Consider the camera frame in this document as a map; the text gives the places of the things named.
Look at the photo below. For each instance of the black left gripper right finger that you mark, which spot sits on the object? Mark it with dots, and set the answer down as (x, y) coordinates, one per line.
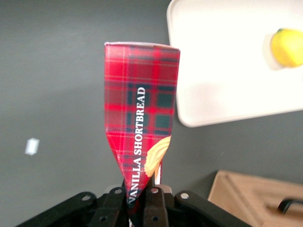
(155, 208)

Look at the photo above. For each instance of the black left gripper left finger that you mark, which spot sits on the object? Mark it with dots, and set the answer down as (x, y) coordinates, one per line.
(111, 208)

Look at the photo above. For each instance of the red tartan cookie box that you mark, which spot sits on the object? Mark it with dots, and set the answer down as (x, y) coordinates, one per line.
(142, 94)

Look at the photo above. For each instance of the beige plastic tray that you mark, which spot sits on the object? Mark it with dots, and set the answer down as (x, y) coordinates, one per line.
(225, 71)

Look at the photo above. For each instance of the wooden drawer cabinet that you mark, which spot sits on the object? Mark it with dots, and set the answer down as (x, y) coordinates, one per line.
(248, 189)

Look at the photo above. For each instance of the white tape piece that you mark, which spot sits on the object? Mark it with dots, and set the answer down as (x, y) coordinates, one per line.
(32, 146)

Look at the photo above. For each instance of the wooden drawer front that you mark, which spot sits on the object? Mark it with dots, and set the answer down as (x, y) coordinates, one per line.
(260, 203)

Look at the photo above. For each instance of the yellow lemon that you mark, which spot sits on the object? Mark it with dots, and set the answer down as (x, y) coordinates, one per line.
(287, 48)

